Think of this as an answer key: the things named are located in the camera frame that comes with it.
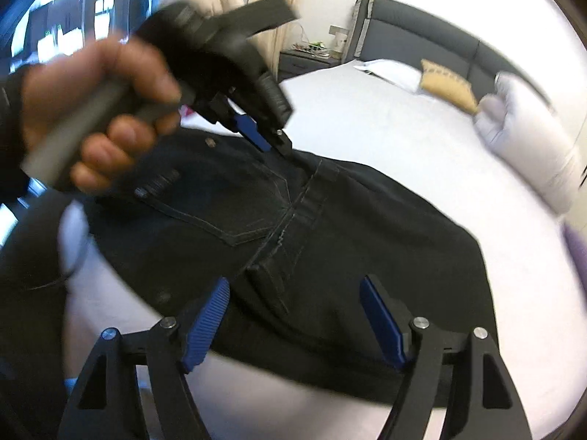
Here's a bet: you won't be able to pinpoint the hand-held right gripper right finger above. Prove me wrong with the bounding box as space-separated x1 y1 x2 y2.
359 274 533 440

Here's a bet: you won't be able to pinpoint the white wire basket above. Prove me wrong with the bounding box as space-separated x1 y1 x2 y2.
293 41 331 56

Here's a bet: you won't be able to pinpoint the person's left hand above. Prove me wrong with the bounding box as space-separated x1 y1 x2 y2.
21 37 184 193

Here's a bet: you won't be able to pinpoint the person's dark clothing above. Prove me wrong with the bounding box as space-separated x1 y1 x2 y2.
0 192 92 440

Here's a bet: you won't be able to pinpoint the black pants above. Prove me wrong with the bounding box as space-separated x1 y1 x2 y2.
85 126 498 408

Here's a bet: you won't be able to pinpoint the rolled white duvet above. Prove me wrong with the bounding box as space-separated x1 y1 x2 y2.
472 71 585 216

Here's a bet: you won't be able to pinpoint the white pillow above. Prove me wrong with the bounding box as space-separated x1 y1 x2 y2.
353 59 425 95

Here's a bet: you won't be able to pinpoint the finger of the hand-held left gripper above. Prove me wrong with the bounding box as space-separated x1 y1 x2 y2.
215 101 272 153
257 121 294 155

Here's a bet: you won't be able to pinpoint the bed with grey headboard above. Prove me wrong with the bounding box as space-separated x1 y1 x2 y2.
59 0 587 440

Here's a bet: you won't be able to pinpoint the yellow pillow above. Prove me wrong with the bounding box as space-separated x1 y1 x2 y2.
419 59 480 115

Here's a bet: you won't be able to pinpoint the purple pillow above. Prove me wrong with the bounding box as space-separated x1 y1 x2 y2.
562 224 587 276

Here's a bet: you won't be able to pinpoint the dark grey nightstand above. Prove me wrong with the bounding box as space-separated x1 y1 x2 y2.
277 48 342 81

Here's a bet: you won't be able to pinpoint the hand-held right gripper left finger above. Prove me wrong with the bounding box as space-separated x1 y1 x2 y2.
59 277 231 440

